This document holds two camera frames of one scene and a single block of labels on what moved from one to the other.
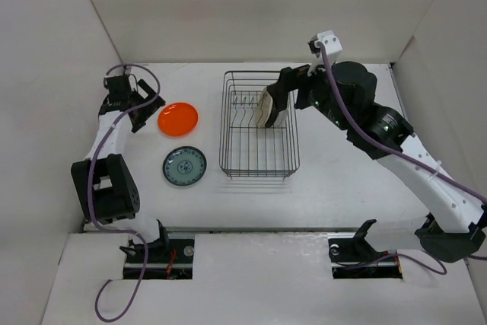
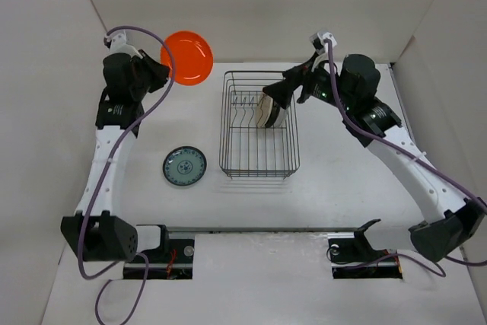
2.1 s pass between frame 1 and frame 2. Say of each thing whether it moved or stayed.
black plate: stayed
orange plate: moved
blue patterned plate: stayed
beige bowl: stayed
